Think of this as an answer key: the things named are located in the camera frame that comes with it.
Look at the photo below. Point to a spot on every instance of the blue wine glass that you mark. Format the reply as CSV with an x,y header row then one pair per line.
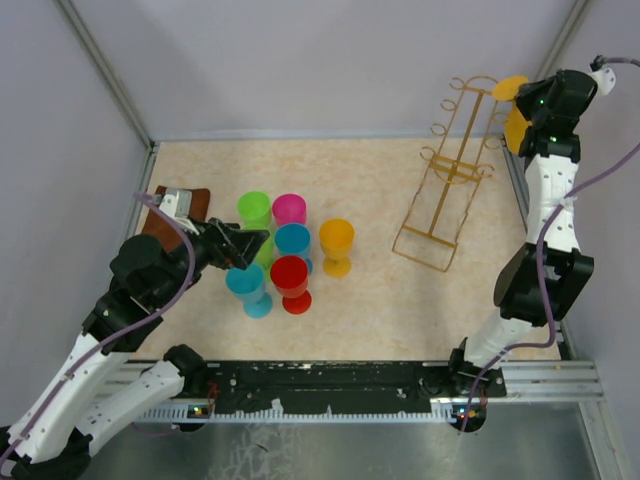
x,y
249,287
295,239

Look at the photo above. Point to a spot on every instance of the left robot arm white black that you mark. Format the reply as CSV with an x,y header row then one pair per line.
x,y
58,436

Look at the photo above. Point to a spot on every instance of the yellow wine glass back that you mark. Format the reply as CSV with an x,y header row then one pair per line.
x,y
515,125

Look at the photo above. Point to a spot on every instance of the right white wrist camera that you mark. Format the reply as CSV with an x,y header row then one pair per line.
x,y
603,76

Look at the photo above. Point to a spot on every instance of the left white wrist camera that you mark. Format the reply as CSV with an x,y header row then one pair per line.
x,y
176,203

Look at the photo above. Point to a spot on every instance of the green wine glass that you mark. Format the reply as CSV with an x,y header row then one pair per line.
x,y
265,256
254,208

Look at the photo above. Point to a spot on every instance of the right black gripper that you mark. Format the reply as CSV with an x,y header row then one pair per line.
x,y
526,93

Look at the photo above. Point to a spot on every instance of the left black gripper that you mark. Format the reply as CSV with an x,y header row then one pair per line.
x,y
229,246

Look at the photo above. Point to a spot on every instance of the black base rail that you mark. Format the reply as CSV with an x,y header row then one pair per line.
x,y
332,392

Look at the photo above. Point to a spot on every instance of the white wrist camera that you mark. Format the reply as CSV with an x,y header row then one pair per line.
x,y
603,76
176,203

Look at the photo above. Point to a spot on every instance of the brown folded cloth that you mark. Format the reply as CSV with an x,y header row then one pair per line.
x,y
155,226

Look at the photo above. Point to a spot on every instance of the yellow wine glass front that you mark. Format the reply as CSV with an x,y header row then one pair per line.
x,y
336,240

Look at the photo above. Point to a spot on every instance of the red wine glass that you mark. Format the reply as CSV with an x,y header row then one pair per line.
x,y
290,276

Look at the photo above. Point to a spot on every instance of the yellow wine glass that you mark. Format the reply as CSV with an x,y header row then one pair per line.
x,y
336,240
515,125

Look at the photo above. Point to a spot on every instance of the pink wine glass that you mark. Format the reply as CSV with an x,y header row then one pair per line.
x,y
289,208

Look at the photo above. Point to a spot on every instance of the gold wire glass rack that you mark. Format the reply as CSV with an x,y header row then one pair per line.
x,y
430,231

